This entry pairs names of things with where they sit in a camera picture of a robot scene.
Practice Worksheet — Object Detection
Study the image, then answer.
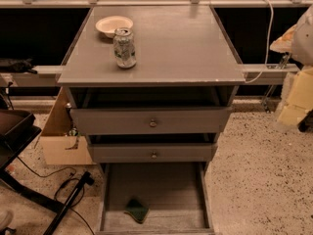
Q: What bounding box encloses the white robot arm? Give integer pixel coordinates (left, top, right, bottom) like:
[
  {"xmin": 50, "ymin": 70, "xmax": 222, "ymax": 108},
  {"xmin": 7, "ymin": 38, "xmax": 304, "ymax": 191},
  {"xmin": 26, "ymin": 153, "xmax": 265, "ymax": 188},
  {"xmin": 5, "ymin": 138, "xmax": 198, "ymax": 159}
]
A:
[{"xmin": 270, "ymin": 5, "xmax": 313, "ymax": 125}]

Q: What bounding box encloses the metal rail frame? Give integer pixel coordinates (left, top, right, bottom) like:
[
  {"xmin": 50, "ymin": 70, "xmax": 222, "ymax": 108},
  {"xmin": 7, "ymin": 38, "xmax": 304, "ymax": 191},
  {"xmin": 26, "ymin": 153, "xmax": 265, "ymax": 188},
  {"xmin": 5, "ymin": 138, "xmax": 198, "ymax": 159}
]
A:
[{"xmin": 0, "ymin": 0, "xmax": 313, "ymax": 86}]

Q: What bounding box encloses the white paper bowl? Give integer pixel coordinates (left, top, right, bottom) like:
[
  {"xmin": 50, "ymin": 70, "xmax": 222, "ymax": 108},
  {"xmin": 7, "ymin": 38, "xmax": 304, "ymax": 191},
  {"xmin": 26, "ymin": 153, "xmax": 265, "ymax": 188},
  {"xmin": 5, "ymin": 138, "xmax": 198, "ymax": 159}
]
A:
[{"xmin": 96, "ymin": 16, "xmax": 133, "ymax": 38}]

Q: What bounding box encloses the silver green soda can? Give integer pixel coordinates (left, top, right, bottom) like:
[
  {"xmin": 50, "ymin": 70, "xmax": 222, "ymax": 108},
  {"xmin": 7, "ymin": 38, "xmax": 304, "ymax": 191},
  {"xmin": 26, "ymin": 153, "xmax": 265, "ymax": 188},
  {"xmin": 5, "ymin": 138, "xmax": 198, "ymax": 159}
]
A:
[{"xmin": 113, "ymin": 27, "xmax": 136, "ymax": 69}]

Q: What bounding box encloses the grey wooden drawer cabinet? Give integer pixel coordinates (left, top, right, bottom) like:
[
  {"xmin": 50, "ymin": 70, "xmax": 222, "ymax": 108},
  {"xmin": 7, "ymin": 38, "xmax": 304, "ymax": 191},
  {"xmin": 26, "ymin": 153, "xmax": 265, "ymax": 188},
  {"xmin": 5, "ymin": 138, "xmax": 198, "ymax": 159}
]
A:
[{"xmin": 56, "ymin": 4, "xmax": 246, "ymax": 168}]

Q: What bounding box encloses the black floor cable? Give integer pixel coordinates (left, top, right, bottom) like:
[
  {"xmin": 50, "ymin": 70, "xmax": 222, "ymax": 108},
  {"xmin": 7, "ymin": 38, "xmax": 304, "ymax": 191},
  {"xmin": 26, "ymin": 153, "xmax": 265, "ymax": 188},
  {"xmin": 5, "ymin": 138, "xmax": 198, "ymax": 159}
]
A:
[{"xmin": 16, "ymin": 156, "xmax": 96, "ymax": 235}]

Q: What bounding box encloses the grey open bottom drawer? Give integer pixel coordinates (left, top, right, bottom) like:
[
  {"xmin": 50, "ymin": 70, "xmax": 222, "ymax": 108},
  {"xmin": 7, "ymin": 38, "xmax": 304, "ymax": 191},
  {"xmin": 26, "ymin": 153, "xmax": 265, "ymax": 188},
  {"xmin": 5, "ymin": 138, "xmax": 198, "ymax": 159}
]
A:
[{"xmin": 95, "ymin": 163, "xmax": 214, "ymax": 235}]

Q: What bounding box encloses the black stand leg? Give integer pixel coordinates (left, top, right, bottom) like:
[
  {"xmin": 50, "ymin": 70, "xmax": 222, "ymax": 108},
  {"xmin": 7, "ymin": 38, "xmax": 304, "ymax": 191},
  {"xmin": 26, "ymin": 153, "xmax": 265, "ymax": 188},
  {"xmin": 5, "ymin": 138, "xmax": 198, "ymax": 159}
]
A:
[{"xmin": 43, "ymin": 171, "xmax": 94, "ymax": 235}]

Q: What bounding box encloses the white cable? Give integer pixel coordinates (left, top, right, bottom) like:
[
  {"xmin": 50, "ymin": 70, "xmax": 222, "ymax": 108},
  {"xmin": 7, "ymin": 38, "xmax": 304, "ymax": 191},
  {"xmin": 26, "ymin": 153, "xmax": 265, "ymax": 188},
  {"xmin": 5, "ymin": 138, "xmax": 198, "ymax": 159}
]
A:
[{"xmin": 244, "ymin": 0, "xmax": 275, "ymax": 84}]

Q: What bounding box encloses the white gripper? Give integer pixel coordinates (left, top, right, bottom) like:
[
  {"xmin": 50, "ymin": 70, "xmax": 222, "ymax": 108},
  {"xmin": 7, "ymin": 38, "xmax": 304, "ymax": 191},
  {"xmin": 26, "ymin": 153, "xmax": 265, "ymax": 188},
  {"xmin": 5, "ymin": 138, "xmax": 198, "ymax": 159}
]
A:
[{"xmin": 278, "ymin": 66, "xmax": 313, "ymax": 126}]

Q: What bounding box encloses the green yellow sponge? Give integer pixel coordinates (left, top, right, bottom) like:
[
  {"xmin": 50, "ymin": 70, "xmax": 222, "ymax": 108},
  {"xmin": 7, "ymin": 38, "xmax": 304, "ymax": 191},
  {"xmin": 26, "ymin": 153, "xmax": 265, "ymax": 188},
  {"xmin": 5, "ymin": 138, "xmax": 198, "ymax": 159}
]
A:
[{"xmin": 124, "ymin": 199, "xmax": 150, "ymax": 224}]

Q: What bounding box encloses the grey middle drawer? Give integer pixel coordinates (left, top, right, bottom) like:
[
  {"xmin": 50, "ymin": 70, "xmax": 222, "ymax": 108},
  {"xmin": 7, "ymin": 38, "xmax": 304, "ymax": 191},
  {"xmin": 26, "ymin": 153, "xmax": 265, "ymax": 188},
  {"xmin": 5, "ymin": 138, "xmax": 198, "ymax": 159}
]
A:
[{"xmin": 88, "ymin": 143, "xmax": 217, "ymax": 163}]

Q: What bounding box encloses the black tray cart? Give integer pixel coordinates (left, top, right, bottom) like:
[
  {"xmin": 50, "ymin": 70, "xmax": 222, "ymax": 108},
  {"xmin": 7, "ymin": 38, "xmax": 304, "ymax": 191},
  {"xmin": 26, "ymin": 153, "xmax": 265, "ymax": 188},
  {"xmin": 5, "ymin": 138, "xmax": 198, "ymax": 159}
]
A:
[{"xmin": 0, "ymin": 110, "xmax": 41, "ymax": 170}]

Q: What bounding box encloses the grey top drawer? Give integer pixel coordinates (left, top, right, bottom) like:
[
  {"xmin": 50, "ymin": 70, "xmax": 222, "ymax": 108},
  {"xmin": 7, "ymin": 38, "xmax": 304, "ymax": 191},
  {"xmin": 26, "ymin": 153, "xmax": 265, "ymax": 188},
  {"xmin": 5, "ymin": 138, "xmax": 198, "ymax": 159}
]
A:
[{"xmin": 70, "ymin": 107, "xmax": 231, "ymax": 135}]

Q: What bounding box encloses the cardboard box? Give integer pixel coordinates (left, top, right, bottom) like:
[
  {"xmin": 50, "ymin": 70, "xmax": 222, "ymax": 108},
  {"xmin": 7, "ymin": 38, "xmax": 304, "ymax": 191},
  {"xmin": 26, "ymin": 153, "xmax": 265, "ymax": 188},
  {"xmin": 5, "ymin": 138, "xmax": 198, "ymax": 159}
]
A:
[{"xmin": 39, "ymin": 88, "xmax": 93, "ymax": 165}]

